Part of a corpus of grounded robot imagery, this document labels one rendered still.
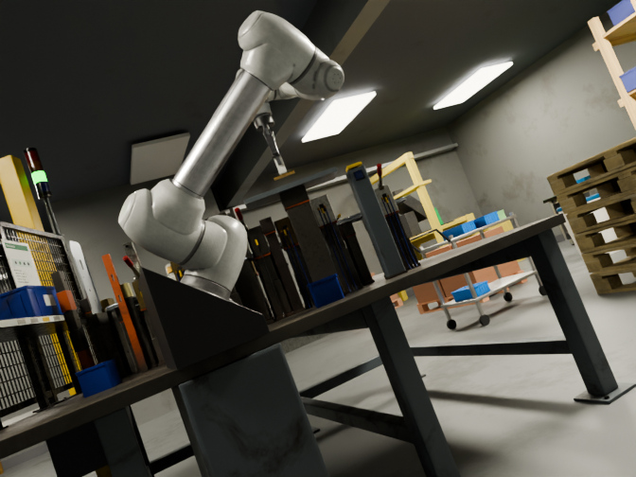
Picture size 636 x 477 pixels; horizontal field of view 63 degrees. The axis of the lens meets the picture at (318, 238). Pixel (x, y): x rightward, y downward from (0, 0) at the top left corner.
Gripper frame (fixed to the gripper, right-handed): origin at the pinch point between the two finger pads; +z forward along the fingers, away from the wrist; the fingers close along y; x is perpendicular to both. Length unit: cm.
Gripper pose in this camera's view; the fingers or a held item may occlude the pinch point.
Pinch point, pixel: (280, 166)
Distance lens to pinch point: 201.3
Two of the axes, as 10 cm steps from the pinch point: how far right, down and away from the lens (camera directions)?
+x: -9.3, 3.6, 0.1
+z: 3.6, 9.3, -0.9
